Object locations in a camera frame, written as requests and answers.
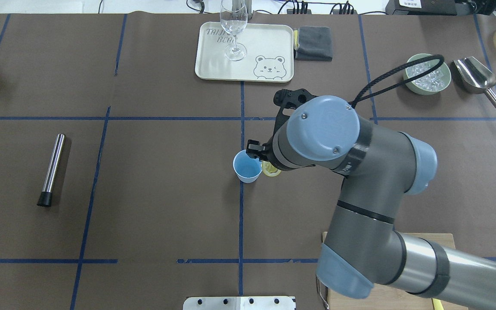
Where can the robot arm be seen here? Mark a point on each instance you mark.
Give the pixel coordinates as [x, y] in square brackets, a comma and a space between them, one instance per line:
[380, 167]

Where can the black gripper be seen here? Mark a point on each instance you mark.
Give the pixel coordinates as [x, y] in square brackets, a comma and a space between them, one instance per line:
[255, 148]

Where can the steel ice scoop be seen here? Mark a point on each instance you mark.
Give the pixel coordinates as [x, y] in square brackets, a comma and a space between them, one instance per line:
[477, 77]

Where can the lemon slice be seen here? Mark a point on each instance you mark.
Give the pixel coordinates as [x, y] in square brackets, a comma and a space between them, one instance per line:
[269, 170]

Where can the steel muddler with black tip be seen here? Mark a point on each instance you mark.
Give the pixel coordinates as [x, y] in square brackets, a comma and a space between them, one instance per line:
[46, 195]

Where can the grey folded cloth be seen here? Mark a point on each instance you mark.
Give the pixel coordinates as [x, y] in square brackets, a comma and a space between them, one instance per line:
[313, 43]

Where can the green bowl of ice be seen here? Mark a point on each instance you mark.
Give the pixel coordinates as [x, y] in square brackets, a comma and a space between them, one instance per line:
[430, 84]

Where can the yellow plastic knife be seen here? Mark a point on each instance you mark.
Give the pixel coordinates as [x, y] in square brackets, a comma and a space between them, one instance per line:
[437, 304]

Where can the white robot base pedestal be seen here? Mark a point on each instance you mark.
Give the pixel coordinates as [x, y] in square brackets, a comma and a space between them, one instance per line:
[240, 303]

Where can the light blue plastic cup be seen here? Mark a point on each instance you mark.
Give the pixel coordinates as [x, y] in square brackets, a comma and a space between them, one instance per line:
[246, 168]

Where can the clear wine glass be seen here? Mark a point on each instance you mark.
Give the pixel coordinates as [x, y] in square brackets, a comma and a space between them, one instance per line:
[234, 19]

